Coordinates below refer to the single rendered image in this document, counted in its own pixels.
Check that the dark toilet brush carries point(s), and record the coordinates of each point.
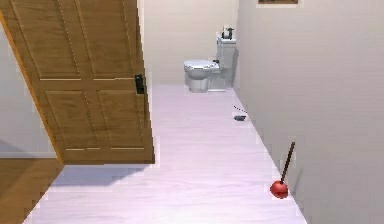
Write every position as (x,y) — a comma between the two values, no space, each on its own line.
(240,117)

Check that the brown wooden room door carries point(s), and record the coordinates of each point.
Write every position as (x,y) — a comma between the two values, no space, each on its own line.
(83,83)

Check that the framed wall picture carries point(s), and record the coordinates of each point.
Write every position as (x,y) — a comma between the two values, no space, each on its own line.
(278,1)

